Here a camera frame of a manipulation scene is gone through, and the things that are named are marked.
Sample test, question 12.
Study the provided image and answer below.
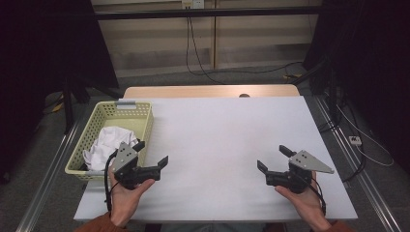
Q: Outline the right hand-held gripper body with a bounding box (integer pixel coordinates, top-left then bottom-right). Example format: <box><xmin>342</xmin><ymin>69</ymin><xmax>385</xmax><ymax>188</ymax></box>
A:
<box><xmin>265</xmin><ymin>149</ymin><xmax>336</xmax><ymax>194</ymax></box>

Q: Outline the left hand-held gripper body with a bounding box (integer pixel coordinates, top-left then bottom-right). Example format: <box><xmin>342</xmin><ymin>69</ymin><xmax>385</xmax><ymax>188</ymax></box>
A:
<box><xmin>110</xmin><ymin>141</ymin><xmax>161</xmax><ymax>190</ymax></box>

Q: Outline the pale yellow perforated plastic basket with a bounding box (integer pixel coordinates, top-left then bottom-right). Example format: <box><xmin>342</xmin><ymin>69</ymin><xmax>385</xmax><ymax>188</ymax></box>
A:
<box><xmin>64</xmin><ymin>100</ymin><xmax>155</xmax><ymax>182</ymax></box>

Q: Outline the white cloth with black band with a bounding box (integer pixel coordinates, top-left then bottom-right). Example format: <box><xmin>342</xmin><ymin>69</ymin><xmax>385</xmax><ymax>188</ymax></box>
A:
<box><xmin>78</xmin><ymin>126</ymin><xmax>139</xmax><ymax>172</ymax></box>

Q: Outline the person's left hand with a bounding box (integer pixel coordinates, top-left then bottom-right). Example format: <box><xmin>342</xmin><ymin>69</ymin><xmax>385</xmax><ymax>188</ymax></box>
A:
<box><xmin>108</xmin><ymin>167</ymin><xmax>157</xmax><ymax>228</ymax></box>

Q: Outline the person's right hand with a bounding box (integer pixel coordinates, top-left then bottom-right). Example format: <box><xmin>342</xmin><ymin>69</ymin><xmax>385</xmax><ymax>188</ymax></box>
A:
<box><xmin>274</xmin><ymin>171</ymin><xmax>332</xmax><ymax>232</ymax></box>

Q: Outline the white table mat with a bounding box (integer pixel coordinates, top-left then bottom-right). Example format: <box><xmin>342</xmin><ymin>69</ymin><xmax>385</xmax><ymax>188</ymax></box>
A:
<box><xmin>73</xmin><ymin>96</ymin><xmax>359</xmax><ymax>223</ymax></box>

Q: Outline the wooden table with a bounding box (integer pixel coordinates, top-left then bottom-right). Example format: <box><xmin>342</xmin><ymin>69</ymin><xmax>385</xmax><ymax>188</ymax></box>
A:
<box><xmin>123</xmin><ymin>84</ymin><xmax>301</xmax><ymax>100</ymax></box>

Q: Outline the black metal stand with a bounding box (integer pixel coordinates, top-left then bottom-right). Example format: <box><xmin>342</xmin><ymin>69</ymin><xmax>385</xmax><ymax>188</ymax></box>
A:
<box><xmin>62</xmin><ymin>76</ymin><xmax>124</xmax><ymax>135</ymax></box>

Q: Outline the black curtain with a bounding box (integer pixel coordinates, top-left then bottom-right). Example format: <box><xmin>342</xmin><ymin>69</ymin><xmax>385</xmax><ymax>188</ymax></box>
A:
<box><xmin>0</xmin><ymin>0</ymin><xmax>120</xmax><ymax>183</ymax></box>
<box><xmin>303</xmin><ymin>0</ymin><xmax>410</xmax><ymax>168</ymax></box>

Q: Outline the black horizontal metal bar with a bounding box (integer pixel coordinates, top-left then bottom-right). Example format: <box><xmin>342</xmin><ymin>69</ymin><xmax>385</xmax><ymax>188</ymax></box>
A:
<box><xmin>94</xmin><ymin>5</ymin><xmax>323</xmax><ymax>21</ymax></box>

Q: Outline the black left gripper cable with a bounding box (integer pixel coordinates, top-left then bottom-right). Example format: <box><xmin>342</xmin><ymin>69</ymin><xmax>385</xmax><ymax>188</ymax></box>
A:
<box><xmin>102</xmin><ymin>149</ymin><xmax>119</xmax><ymax>215</ymax></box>

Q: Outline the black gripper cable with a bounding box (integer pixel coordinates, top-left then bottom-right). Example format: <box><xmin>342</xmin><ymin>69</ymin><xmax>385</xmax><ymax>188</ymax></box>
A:
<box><xmin>102</xmin><ymin>149</ymin><xmax>119</xmax><ymax>215</ymax></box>
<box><xmin>309</xmin><ymin>175</ymin><xmax>328</xmax><ymax>218</ymax></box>

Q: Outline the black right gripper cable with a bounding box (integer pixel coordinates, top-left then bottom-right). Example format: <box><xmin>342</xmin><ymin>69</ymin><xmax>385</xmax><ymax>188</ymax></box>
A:
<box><xmin>309</xmin><ymin>175</ymin><xmax>328</xmax><ymax>218</ymax></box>

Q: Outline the black floor cable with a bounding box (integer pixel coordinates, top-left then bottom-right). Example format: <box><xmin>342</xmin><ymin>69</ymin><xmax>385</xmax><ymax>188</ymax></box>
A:
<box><xmin>317</xmin><ymin>96</ymin><xmax>367</xmax><ymax>184</ymax></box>

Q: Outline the aluminium floor rail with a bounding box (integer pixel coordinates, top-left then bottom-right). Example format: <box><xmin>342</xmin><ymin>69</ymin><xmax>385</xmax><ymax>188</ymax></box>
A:
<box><xmin>312</xmin><ymin>96</ymin><xmax>404</xmax><ymax>232</ymax></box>
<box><xmin>15</xmin><ymin>120</ymin><xmax>82</xmax><ymax>232</ymax></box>

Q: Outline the white cable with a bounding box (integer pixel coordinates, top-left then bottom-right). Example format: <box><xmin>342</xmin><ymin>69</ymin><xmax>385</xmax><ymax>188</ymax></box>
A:
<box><xmin>336</xmin><ymin>101</ymin><xmax>395</xmax><ymax>168</ymax></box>

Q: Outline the black power cable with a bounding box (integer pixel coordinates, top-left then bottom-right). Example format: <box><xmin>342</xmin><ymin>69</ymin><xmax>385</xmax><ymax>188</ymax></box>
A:
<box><xmin>188</xmin><ymin>15</ymin><xmax>305</xmax><ymax>77</ymax></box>
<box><xmin>185</xmin><ymin>8</ymin><xmax>226</xmax><ymax>86</ymax></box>

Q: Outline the white wall socket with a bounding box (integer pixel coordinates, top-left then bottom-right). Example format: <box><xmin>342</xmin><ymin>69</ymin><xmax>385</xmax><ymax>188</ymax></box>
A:
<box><xmin>181</xmin><ymin>0</ymin><xmax>206</xmax><ymax>10</ymax></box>

